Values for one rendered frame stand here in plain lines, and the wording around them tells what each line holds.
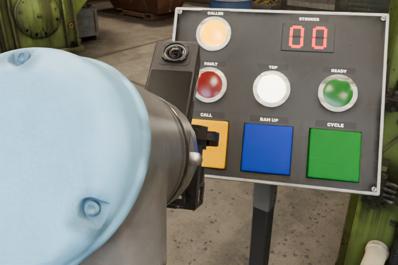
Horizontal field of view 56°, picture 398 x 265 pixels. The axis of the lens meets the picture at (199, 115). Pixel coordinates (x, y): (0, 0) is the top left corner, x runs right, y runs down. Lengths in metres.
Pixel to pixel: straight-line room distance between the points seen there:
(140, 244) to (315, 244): 1.81
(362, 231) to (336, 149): 0.47
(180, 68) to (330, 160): 0.32
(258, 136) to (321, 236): 1.45
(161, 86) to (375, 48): 0.39
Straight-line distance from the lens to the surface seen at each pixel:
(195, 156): 0.26
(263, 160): 0.59
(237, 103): 0.61
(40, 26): 4.93
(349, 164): 0.61
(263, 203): 0.80
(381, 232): 1.03
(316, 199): 2.24
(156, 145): 0.17
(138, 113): 0.16
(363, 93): 0.63
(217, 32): 0.63
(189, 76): 0.36
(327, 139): 0.60
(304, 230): 2.02
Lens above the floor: 1.30
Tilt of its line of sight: 25 degrees down
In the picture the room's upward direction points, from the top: straight up
